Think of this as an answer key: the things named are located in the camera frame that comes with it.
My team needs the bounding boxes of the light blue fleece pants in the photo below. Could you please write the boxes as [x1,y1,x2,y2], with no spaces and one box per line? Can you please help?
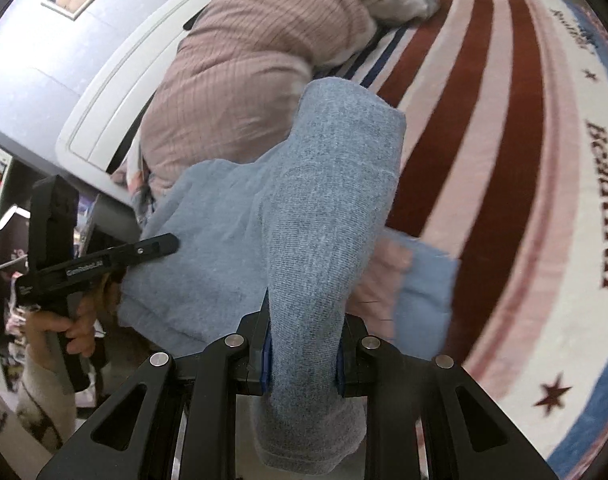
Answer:
[118,78,458,474]

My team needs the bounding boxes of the sweater sleeve forearm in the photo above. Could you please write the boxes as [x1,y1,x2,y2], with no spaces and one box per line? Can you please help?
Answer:
[14,347,77,457]

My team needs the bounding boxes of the person left hand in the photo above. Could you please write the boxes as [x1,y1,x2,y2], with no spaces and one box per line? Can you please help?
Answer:
[25,278,121,370]

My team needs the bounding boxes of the cluttered shelf unit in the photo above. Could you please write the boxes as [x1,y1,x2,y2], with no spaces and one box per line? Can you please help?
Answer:
[0,148,34,391]

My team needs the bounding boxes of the white headboard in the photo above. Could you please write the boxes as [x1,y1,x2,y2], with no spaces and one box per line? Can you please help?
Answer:
[56,0,211,202]

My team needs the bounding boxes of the pink ribbed duvet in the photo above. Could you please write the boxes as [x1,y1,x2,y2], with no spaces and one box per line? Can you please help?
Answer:
[114,0,439,221]

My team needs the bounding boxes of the striped polka dot bed blanket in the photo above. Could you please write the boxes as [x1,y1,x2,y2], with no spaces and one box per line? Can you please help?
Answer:
[335,0,608,479]

